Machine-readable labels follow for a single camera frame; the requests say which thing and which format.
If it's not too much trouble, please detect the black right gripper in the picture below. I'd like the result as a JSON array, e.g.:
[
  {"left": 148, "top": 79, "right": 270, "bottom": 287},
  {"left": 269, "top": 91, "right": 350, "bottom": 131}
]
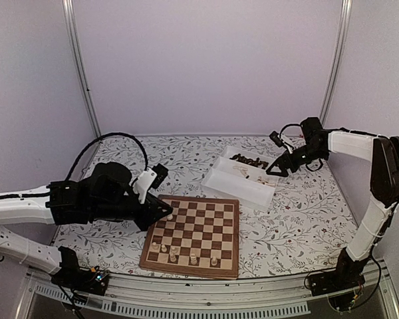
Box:
[{"left": 267, "top": 143, "right": 327, "bottom": 177}]

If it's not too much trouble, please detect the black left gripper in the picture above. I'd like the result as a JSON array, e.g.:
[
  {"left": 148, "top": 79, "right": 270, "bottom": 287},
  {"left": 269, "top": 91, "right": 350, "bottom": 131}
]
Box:
[{"left": 90, "top": 194, "right": 173, "bottom": 233}]

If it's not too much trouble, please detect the wooden chess board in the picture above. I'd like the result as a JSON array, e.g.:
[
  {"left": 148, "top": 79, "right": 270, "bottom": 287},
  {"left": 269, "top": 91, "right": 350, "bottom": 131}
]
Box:
[{"left": 139, "top": 195, "right": 240, "bottom": 280}]

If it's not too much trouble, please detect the light chess queen piece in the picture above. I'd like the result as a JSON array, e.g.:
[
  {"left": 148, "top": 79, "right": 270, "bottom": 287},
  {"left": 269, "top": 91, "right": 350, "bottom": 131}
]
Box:
[{"left": 190, "top": 253, "right": 198, "bottom": 265}]

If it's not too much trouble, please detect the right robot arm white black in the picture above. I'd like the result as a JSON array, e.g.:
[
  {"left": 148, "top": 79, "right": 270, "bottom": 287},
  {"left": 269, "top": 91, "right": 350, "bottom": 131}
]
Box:
[{"left": 266, "top": 117, "right": 399, "bottom": 290}]

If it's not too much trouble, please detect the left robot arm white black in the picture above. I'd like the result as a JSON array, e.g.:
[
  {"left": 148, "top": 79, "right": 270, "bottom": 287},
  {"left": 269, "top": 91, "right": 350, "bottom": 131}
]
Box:
[{"left": 0, "top": 162, "right": 173, "bottom": 288}]

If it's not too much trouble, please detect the pile of dark chess pieces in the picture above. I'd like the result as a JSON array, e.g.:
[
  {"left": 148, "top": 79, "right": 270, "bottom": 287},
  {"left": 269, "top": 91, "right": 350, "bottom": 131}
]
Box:
[{"left": 230, "top": 154, "right": 269, "bottom": 169}]

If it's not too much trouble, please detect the white plastic divided tray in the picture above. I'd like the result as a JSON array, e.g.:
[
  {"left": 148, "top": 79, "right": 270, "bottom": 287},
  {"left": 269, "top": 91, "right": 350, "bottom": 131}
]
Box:
[{"left": 201, "top": 146, "right": 277, "bottom": 211}]

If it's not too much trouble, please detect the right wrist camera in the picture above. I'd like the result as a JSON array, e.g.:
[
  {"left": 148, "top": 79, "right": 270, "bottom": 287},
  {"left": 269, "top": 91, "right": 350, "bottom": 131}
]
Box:
[{"left": 269, "top": 131, "right": 294, "bottom": 152}]

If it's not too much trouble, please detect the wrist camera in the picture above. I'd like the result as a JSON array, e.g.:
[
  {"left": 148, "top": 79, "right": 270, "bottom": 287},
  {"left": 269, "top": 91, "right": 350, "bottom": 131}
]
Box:
[
  {"left": 269, "top": 131, "right": 294, "bottom": 152},
  {"left": 132, "top": 163, "right": 168, "bottom": 204}
]

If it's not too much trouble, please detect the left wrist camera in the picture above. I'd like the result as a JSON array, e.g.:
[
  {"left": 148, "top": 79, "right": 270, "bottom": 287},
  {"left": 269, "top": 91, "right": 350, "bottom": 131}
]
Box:
[{"left": 132, "top": 163, "right": 168, "bottom": 204}]

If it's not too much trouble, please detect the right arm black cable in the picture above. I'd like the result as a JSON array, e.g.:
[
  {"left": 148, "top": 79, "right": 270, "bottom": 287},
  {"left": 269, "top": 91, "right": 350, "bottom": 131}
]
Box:
[{"left": 279, "top": 122, "right": 303, "bottom": 137}]

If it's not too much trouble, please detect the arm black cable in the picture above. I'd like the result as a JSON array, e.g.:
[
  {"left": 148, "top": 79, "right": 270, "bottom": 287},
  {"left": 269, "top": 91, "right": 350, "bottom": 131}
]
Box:
[
  {"left": 279, "top": 122, "right": 303, "bottom": 137},
  {"left": 65, "top": 132, "right": 150, "bottom": 182}
]

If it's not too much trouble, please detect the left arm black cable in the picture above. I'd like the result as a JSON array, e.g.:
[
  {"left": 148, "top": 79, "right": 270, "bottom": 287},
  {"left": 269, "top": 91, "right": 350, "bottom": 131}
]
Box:
[{"left": 65, "top": 132, "right": 150, "bottom": 182}]

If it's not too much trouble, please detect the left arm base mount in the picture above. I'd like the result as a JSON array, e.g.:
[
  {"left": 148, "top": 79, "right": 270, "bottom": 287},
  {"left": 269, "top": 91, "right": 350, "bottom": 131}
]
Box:
[{"left": 51, "top": 247, "right": 109, "bottom": 296}]

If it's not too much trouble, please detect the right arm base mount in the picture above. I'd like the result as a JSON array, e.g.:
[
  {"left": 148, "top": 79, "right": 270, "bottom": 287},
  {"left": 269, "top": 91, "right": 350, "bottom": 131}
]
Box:
[{"left": 303, "top": 270, "right": 365, "bottom": 312}]

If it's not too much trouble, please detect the front aluminium rail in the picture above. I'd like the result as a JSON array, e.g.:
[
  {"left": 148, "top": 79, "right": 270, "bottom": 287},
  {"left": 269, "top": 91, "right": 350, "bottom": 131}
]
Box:
[{"left": 15, "top": 261, "right": 399, "bottom": 318}]

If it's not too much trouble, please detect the right aluminium frame post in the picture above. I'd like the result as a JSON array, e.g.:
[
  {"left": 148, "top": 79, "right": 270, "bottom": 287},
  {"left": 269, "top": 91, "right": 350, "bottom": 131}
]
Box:
[{"left": 319, "top": 0, "right": 352, "bottom": 125}]

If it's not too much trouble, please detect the aluminium frame post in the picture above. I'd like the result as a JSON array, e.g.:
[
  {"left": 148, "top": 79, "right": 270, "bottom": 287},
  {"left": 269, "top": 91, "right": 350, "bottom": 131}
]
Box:
[
  {"left": 62, "top": 0, "right": 101, "bottom": 138},
  {"left": 319, "top": 0, "right": 352, "bottom": 125}
]

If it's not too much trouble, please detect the left aluminium frame post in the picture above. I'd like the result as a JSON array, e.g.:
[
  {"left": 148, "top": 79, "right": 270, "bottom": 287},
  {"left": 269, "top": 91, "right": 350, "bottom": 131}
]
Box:
[{"left": 62, "top": 0, "right": 101, "bottom": 138}]

